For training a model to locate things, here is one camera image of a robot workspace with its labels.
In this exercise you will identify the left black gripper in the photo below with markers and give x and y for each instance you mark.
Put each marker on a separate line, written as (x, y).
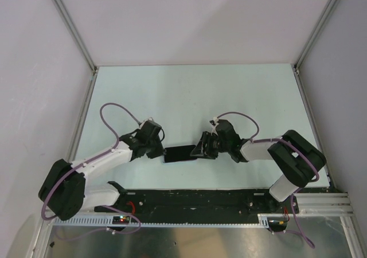
(159, 151)

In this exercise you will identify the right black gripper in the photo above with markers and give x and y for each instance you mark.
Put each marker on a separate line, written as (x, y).
(206, 152)

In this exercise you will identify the black phone with red edge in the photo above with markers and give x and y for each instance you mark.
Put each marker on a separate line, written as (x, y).
(179, 154)

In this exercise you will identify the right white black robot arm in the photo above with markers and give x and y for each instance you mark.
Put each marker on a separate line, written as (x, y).
(298, 160)

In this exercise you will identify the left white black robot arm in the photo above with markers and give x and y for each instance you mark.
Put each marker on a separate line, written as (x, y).
(67, 188)

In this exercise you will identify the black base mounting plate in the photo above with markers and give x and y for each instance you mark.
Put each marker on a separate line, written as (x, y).
(188, 206)

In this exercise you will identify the left controller board with LEDs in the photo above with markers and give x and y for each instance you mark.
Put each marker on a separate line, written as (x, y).
(121, 220)

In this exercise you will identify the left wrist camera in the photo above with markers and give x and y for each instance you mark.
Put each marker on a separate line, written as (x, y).
(143, 121)

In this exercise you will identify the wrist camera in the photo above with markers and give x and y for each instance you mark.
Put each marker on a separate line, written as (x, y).
(143, 121)
(216, 125)

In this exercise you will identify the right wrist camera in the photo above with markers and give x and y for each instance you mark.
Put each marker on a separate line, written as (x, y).
(216, 125)

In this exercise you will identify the right controller board with wires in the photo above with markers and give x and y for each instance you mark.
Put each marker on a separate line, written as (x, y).
(277, 226)

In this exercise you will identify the white slotted cable duct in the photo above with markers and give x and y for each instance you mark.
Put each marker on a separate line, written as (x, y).
(90, 220)

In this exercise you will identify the front aluminium frame rail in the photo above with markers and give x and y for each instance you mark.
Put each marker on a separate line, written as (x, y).
(324, 204)

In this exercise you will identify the left aluminium frame post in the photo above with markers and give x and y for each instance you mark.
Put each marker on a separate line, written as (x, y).
(73, 31)

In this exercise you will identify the aluminium frame post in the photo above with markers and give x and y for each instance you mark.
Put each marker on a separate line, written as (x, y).
(73, 31)
(316, 32)

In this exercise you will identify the right aluminium frame post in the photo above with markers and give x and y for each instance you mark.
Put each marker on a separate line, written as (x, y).
(316, 32)

